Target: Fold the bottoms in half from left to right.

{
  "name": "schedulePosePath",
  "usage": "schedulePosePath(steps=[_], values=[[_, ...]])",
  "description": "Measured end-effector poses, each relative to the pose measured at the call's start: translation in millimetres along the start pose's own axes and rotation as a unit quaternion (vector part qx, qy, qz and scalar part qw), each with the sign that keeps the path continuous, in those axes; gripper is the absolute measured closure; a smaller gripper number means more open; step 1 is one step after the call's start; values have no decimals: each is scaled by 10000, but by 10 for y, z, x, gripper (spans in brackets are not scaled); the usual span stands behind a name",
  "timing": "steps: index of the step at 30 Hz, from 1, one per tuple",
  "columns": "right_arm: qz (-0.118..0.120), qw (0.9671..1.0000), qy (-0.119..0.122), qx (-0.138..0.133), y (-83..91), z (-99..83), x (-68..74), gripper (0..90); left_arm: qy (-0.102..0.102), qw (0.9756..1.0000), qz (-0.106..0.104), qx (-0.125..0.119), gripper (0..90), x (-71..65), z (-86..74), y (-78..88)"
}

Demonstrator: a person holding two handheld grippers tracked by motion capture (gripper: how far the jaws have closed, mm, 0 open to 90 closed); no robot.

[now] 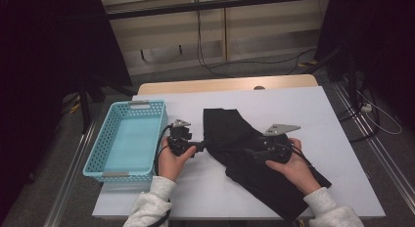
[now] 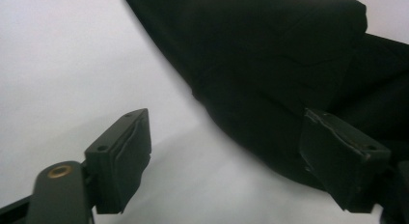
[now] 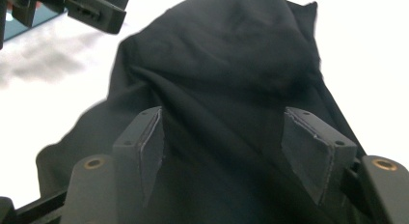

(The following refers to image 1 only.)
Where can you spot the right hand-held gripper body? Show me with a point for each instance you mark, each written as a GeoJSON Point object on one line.
{"type": "Point", "coordinates": [275, 148]}

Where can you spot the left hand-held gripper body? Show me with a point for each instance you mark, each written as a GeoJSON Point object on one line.
{"type": "Point", "coordinates": [179, 139]}

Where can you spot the black pants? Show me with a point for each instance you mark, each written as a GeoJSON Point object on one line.
{"type": "Point", "coordinates": [228, 132]}

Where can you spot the light blue perforated plastic basket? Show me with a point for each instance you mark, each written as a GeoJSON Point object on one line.
{"type": "Point", "coordinates": [130, 142]}

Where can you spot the person's left hand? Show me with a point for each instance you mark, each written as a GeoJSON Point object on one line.
{"type": "Point", "coordinates": [171, 165]}

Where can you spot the person's right hand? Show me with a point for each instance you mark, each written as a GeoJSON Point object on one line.
{"type": "Point", "coordinates": [300, 174]}

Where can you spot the wooden table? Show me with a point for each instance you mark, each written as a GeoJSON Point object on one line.
{"type": "Point", "coordinates": [212, 85]}

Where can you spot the grey table grommet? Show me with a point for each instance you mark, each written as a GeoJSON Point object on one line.
{"type": "Point", "coordinates": [259, 88]}

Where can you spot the yellow floor tape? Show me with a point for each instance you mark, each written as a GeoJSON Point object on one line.
{"type": "Point", "coordinates": [75, 107]}
{"type": "Point", "coordinates": [308, 62]}

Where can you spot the black metal stand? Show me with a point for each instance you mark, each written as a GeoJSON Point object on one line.
{"type": "Point", "coordinates": [85, 109]}
{"type": "Point", "coordinates": [351, 77]}

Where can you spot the white plug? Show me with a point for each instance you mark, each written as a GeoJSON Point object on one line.
{"type": "Point", "coordinates": [366, 107]}

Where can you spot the beige wooden counter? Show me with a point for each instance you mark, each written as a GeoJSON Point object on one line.
{"type": "Point", "coordinates": [261, 24]}

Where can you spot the black curtain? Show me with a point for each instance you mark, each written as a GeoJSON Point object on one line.
{"type": "Point", "coordinates": [39, 57]}
{"type": "Point", "coordinates": [391, 41]}

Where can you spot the aluminium floor rail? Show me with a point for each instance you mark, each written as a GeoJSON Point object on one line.
{"type": "Point", "coordinates": [70, 178]}
{"type": "Point", "coordinates": [385, 158]}

